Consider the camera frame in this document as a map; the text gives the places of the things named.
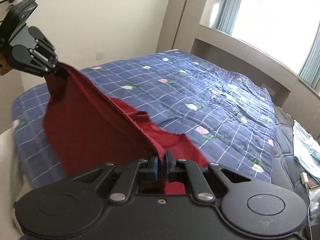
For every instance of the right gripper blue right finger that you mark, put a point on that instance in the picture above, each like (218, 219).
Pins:
(188, 172)

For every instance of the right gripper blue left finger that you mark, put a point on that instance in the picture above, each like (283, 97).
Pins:
(140, 171)

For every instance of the dark red long-sleeve sweater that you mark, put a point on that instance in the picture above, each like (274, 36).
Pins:
(87, 129)

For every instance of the person's left hand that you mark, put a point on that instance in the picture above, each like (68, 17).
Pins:
(5, 67)

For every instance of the blue plaid floral quilt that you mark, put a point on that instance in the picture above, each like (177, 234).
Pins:
(228, 118)

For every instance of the grey quilted mattress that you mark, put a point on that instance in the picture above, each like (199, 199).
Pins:
(286, 170)

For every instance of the light blue folded cloth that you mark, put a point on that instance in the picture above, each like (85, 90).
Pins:
(306, 150)

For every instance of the beige window sill ledge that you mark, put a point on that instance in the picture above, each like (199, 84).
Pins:
(302, 102)

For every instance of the light blue left curtain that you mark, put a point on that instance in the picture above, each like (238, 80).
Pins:
(226, 16)

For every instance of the light blue curtain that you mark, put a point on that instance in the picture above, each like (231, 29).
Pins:
(226, 16)
(310, 70)

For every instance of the light blue right curtain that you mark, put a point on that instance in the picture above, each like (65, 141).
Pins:
(310, 70)

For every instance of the white wall socket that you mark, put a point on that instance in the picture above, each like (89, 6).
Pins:
(99, 55)

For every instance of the white charger with cable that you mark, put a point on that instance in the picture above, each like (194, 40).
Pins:
(305, 182)

